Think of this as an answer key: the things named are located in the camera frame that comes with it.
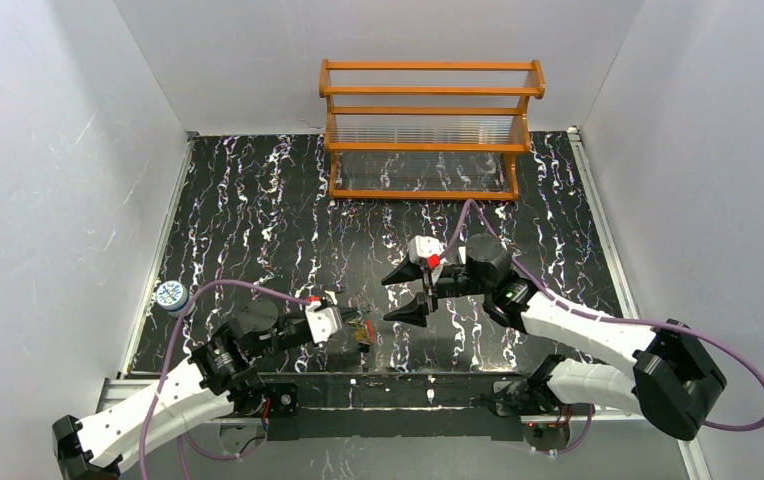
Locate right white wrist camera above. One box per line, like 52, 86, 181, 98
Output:
407, 235, 445, 270

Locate small blue white jar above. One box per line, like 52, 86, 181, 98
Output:
154, 280, 191, 318

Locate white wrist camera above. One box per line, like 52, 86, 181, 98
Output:
407, 235, 445, 270
304, 296, 343, 344

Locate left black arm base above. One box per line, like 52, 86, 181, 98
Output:
234, 381, 299, 419

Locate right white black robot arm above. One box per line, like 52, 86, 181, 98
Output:
381, 234, 727, 441

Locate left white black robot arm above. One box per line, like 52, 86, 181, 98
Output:
52, 297, 360, 479

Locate orange wooden shelf rack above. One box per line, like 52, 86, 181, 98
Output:
318, 59, 546, 201

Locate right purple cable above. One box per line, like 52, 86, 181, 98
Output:
437, 198, 764, 457

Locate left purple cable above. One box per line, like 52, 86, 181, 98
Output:
138, 279, 314, 480

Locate aluminium front rail frame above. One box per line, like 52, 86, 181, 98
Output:
95, 374, 713, 480

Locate purple cable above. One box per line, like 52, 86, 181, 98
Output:
138, 279, 314, 480
437, 198, 764, 457

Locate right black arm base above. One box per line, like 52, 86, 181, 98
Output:
472, 380, 595, 457

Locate metal keyring with red handle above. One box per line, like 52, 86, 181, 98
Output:
342, 307, 376, 353

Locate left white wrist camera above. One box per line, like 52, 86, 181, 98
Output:
304, 296, 343, 344

